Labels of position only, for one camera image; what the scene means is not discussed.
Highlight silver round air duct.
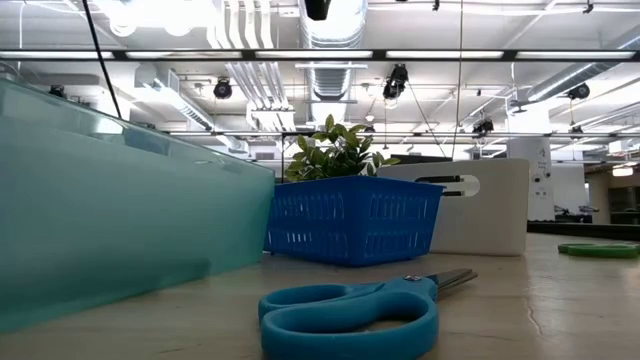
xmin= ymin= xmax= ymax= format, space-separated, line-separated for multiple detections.
xmin=298 ymin=0 xmax=369 ymax=101

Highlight distant black overhead beam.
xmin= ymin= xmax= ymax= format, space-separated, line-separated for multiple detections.
xmin=164 ymin=130 xmax=640 ymax=139

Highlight green roll of tape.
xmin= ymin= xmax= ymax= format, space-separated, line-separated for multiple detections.
xmin=557 ymin=242 xmax=640 ymax=260

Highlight green plant in white pot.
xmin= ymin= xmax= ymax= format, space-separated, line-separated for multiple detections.
xmin=283 ymin=113 xmax=402 ymax=184

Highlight white building column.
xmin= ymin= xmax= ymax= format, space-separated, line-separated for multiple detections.
xmin=506 ymin=137 xmax=555 ymax=223

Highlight white plastic handled bin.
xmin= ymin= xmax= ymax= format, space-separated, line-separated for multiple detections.
xmin=377 ymin=158 xmax=531 ymax=258

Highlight black overhead beam with lights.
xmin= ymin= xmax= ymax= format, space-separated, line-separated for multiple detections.
xmin=0 ymin=48 xmax=640 ymax=63

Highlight blue slotted plastic basket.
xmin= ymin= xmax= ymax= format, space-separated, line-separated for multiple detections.
xmin=263 ymin=174 xmax=446 ymax=269

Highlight thin hanging cord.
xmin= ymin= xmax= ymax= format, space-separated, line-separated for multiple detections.
xmin=451 ymin=0 xmax=464 ymax=160

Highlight black table edge rail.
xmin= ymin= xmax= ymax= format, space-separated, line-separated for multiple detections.
xmin=526 ymin=221 xmax=640 ymax=243

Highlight teal translucent plastic bin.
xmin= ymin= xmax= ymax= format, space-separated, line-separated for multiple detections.
xmin=0 ymin=77 xmax=277 ymax=335

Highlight thin black cable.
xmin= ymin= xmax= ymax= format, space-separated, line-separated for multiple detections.
xmin=81 ymin=0 xmax=123 ymax=120

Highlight blue-handled scissors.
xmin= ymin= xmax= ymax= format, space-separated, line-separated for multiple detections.
xmin=257 ymin=268 xmax=480 ymax=360

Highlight slanted silver air duct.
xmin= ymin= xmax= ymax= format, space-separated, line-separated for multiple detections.
xmin=524 ymin=29 xmax=640 ymax=104

